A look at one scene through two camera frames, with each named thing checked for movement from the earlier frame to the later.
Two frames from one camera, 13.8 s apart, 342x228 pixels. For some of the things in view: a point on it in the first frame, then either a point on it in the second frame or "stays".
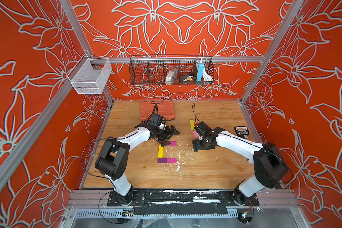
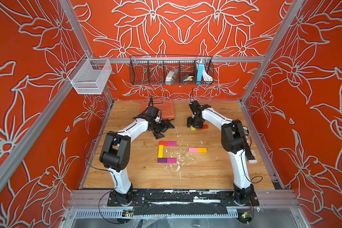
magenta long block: (171, 160) stays
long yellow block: (160, 154) stays
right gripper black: (196, 147) to (189, 122)
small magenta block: (173, 143) stays
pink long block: (195, 134) to (193, 149)
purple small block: (162, 160) stays
